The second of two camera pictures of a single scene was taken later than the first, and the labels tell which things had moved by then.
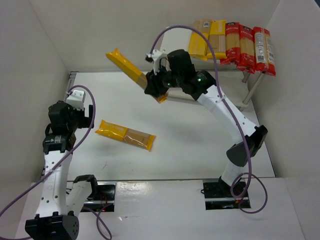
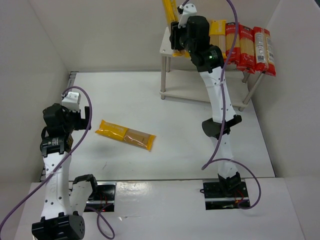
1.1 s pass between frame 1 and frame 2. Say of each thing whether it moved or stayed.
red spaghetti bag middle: stayed
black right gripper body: moved
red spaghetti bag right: stayed
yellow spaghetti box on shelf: stayed
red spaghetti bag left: stayed
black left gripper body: stayed
